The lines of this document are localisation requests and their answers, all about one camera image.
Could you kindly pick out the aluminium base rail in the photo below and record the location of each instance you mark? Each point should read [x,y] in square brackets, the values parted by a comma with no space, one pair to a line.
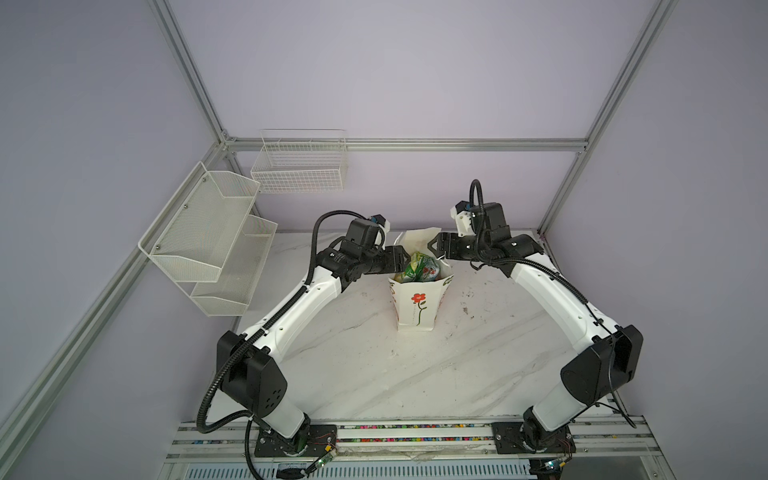
[603,447]

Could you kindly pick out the white mesh wall basket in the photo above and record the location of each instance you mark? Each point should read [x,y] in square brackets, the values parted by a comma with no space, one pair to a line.
[210,243]

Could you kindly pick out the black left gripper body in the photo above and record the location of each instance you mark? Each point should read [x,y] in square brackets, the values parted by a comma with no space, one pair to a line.
[387,261]

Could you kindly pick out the white wire wall basket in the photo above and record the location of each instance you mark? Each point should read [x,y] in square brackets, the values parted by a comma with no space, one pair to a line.
[293,161]

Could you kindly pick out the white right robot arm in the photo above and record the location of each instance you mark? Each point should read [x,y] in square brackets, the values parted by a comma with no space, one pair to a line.
[607,354]

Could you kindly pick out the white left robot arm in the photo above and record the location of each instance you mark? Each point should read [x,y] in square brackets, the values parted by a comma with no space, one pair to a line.
[249,364]

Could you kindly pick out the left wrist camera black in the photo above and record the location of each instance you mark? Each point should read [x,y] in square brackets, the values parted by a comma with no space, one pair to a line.
[368,233]

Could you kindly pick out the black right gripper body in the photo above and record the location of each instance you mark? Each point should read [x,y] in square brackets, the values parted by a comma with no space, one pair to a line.
[459,247]

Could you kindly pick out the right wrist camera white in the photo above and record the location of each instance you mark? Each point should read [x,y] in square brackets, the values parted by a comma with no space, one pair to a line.
[463,217]

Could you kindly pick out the white floral paper bag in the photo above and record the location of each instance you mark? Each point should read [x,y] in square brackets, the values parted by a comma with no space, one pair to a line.
[416,303]

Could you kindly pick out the green Fox's spring tea bag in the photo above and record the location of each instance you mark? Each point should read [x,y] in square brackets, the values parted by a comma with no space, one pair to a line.
[421,268]

